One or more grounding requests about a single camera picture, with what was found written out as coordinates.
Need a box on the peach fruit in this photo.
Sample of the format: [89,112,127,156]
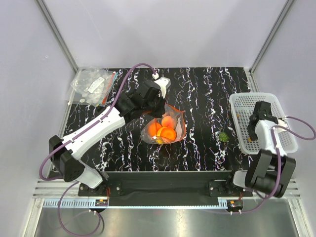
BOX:
[161,116,175,129]

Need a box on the orange fruit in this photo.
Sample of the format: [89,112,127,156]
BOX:
[157,127,177,141]
[148,122,162,137]

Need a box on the clear zip bag orange zipper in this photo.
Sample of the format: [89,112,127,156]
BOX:
[141,104,186,145]

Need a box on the yellow bell pepper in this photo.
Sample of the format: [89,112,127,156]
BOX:
[155,137,164,145]

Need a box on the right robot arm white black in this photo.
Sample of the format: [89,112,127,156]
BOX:
[224,101,296,198]

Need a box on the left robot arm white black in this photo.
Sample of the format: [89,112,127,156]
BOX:
[48,77,171,196]

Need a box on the stack of spare zip bags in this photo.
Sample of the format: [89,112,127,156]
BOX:
[70,68,117,107]

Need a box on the white plastic mesh basket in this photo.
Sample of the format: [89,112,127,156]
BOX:
[229,92,285,155]

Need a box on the green artificial leaf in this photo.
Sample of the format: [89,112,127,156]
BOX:
[218,132,230,143]

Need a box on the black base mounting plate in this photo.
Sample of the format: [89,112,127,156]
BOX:
[78,171,252,203]

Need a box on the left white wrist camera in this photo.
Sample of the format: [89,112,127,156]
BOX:
[154,77,171,98]

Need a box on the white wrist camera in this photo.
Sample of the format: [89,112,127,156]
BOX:
[278,118,289,129]
[154,77,171,98]

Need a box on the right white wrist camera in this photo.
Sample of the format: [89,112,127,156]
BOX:
[278,118,289,129]

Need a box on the right aluminium frame post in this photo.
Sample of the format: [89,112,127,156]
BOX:
[249,0,297,74]

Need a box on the aluminium frame post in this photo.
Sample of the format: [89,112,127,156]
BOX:
[35,0,79,73]
[249,0,297,74]

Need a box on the left aluminium frame post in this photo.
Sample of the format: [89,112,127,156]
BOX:
[35,0,79,73]

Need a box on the white slotted cable duct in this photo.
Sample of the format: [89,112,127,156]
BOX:
[43,197,228,209]

